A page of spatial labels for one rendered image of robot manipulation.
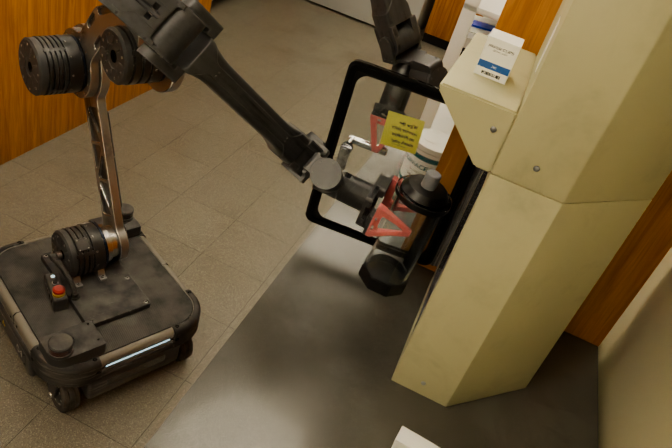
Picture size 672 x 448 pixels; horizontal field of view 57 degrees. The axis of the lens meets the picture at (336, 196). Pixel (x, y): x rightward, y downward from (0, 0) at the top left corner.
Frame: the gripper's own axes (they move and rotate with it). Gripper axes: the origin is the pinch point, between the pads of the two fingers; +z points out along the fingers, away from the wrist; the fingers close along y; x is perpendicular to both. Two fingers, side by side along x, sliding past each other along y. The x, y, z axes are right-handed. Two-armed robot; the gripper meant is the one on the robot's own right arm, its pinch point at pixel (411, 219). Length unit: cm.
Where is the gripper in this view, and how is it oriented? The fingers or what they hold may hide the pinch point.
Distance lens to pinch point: 116.6
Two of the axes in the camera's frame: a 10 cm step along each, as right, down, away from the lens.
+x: -3.2, 7.7, 5.5
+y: 3.1, -4.6, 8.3
